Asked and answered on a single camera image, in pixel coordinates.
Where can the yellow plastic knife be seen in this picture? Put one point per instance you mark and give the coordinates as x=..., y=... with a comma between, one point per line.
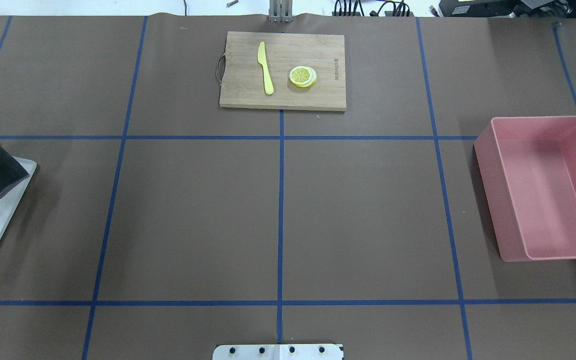
x=268, y=85

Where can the yellow lemon slices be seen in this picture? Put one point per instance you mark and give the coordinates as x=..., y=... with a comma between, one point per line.
x=303, y=76

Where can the bamboo cutting board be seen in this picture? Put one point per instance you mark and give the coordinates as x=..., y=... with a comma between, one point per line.
x=242, y=80

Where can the white mounting plate with bolts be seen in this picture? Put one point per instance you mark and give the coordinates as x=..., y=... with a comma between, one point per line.
x=303, y=351

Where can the black monitor equipment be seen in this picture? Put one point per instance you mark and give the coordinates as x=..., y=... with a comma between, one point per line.
x=565, y=9

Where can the pink plastic bin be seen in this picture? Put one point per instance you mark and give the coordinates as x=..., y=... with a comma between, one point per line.
x=528, y=169

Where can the grey aluminium post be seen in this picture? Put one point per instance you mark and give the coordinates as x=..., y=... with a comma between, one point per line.
x=281, y=11

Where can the black power strip with cables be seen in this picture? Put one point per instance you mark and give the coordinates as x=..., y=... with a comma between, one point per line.
x=372, y=8

